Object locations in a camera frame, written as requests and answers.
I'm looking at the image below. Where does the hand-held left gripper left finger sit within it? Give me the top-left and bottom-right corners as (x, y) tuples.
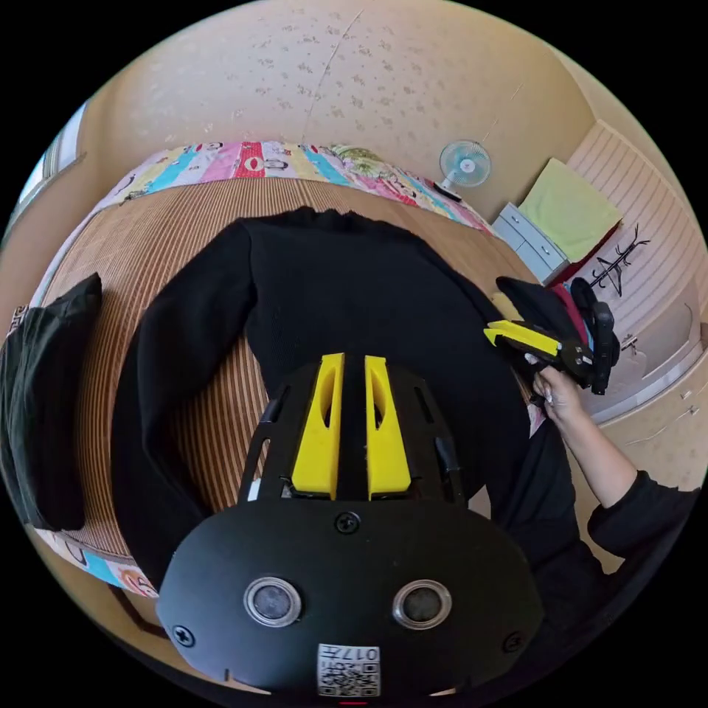
(291, 353), (346, 501)

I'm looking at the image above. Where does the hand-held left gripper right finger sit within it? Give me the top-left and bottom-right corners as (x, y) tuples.
(364, 355), (412, 501)

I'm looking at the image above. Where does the person's right forearm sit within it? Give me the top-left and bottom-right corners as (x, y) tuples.
(555, 406), (702, 561)

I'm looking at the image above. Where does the black long sleeve sweater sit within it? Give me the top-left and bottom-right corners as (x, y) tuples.
(110, 205), (609, 601)

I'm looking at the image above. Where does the person's right hand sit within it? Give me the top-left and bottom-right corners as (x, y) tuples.
(524, 353), (589, 428)

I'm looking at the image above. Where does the grey drawer cabinet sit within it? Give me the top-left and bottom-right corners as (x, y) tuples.
(490, 201), (572, 287)

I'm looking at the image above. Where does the black coat rack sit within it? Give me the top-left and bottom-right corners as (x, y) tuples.
(587, 223), (653, 302)

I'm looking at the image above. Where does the yellow-green cloth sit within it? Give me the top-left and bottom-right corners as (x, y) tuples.
(516, 156), (625, 264)

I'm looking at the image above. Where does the white table fan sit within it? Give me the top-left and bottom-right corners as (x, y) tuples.
(433, 139), (493, 204)

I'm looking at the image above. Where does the bed with striped woven mat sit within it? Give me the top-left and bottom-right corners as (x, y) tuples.
(10, 140), (549, 601)

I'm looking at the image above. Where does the dark pillow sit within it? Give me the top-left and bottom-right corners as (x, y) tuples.
(0, 272), (104, 533)

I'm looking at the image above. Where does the window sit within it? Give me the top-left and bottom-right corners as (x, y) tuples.
(15, 101), (91, 220)

